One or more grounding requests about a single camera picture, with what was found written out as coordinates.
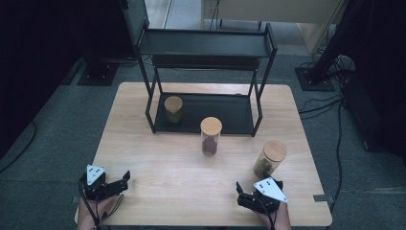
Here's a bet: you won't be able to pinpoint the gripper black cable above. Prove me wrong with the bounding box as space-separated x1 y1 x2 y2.
258 197 278 230
78 178 125 230

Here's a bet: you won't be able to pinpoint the beige cabinet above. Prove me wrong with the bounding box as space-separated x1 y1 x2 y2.
200 0 348 54

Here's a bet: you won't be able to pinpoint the black metal shelf rack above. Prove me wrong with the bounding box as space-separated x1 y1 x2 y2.
136 22 279 138

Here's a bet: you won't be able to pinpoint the glass jar of dried mushrooms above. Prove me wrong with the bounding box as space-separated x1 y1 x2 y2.
253 140 287 179

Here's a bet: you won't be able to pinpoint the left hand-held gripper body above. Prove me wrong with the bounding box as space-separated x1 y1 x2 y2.
79 164 130 202

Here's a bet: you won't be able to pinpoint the short glass jar green contents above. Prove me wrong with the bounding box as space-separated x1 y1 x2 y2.
164 95 185 125

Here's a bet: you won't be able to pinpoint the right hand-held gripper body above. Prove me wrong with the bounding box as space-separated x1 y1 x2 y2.
237 176 289 213

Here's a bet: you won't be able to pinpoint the tangled black cable bundle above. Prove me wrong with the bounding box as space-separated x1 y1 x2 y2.
301 52 357 85

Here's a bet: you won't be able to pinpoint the person's right hand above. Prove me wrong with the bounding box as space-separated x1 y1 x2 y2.
257 203 292 230

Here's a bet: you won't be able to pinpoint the person's left hand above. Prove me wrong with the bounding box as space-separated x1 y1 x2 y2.
77 195 119 230

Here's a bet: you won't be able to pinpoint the tall glass jar reddish contents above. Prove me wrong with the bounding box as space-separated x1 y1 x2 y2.
200 116 223 157

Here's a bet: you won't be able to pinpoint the black upright panel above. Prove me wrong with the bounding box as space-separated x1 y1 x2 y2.
119 0 150 49

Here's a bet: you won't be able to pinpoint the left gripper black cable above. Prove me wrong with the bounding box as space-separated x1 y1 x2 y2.
78 178 125 230

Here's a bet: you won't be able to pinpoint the dark curtain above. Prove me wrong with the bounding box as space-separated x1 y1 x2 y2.
0 0 135 159
334 0 406 157

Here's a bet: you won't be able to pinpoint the long black floor cable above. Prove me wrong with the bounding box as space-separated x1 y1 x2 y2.
327 99 345 214

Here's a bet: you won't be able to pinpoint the black metal stand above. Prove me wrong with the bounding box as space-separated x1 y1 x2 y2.
295 0 362 92
77 47 120 87

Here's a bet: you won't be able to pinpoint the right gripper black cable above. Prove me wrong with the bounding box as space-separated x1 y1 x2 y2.
258 197 278 230

